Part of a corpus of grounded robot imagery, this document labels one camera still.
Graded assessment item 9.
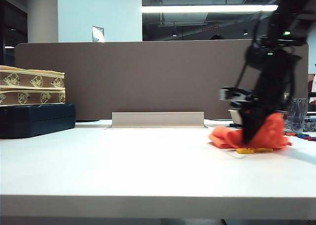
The white ceiling light strip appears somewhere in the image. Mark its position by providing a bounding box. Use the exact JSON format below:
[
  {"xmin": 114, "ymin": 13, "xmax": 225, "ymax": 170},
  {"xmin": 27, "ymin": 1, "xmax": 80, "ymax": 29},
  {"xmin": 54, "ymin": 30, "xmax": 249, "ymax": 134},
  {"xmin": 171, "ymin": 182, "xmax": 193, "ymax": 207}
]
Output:
[{"xmin": 141, "ymin": 4, "xmax": 279, "ymax": 13}]

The beige cable tray lid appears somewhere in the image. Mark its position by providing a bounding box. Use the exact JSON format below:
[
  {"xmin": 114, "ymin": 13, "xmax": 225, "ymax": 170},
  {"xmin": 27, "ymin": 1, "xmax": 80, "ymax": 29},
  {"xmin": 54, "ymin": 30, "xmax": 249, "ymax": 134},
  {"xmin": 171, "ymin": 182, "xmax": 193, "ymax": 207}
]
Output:
[{"xmin": 111, "ymin": 111, "xmax": 205, "ymax": 129}]

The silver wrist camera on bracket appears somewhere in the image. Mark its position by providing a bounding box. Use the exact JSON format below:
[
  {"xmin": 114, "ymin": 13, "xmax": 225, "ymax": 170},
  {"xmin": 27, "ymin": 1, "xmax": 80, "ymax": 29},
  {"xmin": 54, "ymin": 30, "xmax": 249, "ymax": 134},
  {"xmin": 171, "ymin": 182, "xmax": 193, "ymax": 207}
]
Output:
[{"xmin": 219, "ymin": 87, "xmax": 253, "ymax": 105}]

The black camera cable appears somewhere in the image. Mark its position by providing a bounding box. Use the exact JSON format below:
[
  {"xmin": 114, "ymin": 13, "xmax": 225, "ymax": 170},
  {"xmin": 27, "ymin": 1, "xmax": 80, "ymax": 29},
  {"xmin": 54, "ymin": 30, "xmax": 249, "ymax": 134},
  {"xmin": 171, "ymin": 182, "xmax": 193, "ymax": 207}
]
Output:
[{"xmin": 235, "ymin": 61, "xmax": 249, "ymax": 89}]

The white rectangular bowl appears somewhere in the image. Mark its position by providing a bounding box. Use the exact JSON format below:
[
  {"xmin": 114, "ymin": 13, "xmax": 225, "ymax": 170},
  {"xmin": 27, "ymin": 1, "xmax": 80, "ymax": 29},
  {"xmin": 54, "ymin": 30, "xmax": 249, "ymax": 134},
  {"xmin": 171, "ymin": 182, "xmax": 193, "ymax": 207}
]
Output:
[{"xmin": 228, "ymin": 108, "xmax": 244, "ymax": 125}]

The person in white shirt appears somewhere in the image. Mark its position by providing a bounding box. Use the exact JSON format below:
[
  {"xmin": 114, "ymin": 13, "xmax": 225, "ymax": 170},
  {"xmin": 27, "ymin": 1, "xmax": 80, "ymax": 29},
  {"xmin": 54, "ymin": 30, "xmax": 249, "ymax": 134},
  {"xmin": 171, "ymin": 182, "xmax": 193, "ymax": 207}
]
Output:
[{"xmin": 309, "ymin": 75, "xmax": 316, "ymax": 104}]

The brown cartoon print box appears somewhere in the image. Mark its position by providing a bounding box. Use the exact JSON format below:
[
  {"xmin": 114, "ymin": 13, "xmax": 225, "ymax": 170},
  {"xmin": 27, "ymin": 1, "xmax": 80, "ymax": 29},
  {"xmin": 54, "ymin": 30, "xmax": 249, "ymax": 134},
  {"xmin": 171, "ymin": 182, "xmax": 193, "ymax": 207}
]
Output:
[
  {"xmin": 0, "ymin": 65, "xmax": 65, "ymax": 90},
  {"xmin": 0, "ymin": 86, "xmax": 66, "ymax": 107}
]

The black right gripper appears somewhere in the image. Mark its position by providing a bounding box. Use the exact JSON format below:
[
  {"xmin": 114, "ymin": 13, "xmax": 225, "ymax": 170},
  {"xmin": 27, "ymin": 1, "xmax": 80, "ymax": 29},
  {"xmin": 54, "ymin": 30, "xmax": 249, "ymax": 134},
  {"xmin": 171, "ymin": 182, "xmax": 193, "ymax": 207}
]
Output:
[{"xmin": 240, "ymin": 53, "xmax": 301, "ymax": 145}]

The dark blue plastic case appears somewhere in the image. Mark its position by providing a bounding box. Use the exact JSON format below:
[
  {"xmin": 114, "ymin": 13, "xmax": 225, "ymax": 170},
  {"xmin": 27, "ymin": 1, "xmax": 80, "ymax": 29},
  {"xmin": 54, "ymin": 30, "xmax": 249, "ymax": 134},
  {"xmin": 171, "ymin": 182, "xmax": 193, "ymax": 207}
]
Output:
[{"xmin": 0, "ymin": 102, "xmax": 76, "ymax": 139}]

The clear patterned glass jar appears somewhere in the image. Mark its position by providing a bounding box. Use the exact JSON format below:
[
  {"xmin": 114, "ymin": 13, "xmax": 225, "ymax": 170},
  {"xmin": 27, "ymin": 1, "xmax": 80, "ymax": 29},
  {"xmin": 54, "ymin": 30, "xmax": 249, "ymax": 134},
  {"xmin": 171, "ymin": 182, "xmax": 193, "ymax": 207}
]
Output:
[{"xmin": 305, "ymin": 115, "xmax": 316, "ymax": 133}]

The clear glass cup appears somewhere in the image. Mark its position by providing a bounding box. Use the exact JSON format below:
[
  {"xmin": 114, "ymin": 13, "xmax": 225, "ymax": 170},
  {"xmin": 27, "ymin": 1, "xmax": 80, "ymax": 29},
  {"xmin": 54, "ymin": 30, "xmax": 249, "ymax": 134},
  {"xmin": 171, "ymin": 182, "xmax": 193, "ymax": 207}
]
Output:
[{"xmin": 283, "ymin": 98, "xmax": 307, "ymax": 134}]

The silver wall plaque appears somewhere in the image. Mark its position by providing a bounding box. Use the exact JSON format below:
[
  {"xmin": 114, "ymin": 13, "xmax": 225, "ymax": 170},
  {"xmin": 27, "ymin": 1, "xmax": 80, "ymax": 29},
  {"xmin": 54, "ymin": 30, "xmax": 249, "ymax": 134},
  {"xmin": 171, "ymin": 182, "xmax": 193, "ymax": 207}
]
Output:
[{"xmin": 91, "ymin": 25, "xmax": 105, "ymax": 43}]

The orange microfiber cloth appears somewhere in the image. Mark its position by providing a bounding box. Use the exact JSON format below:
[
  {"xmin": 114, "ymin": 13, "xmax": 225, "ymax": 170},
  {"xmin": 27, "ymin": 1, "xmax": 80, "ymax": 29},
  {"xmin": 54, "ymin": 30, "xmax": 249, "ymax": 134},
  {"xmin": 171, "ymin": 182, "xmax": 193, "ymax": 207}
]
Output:
[{"xmin": 208, "ymin": 112, "xmax": 293, "ymax": 150}]

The brown desk divider panel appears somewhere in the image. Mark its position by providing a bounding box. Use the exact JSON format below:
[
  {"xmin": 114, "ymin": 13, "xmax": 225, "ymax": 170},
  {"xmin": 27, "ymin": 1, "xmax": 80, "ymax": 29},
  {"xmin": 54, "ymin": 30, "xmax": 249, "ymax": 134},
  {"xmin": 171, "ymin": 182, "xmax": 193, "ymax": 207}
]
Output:
[{"xmin": 14, "ymin": 38, "xmax": 309, "ymax": 122}]

